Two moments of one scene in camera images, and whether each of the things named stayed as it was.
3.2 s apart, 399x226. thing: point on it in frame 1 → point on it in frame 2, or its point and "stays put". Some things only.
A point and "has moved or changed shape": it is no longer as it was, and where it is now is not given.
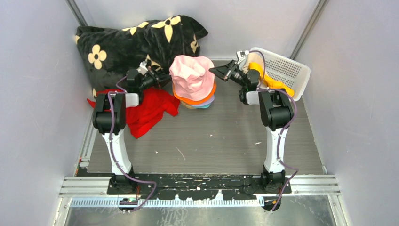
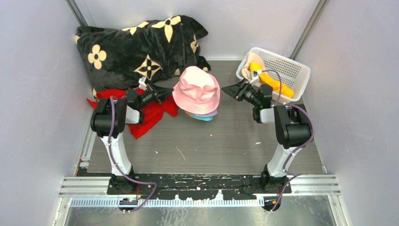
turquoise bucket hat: x=203 y=107 → x=207 y=118
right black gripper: x=231 y=72 → x=243 y=91
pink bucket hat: x=191 y=78 has moved or changed shape
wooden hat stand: x=187 y=105 → x=189 y=114
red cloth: x=154 y=104 stays put
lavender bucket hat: x=210 y=101 → x=213 y=113
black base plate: x=242 y=187 stays put
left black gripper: x=156 y=79 → x=153 y=93
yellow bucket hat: x=269 y=82 stays put
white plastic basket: x=295 y=76 stays put
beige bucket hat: x=253 y=57 stays put
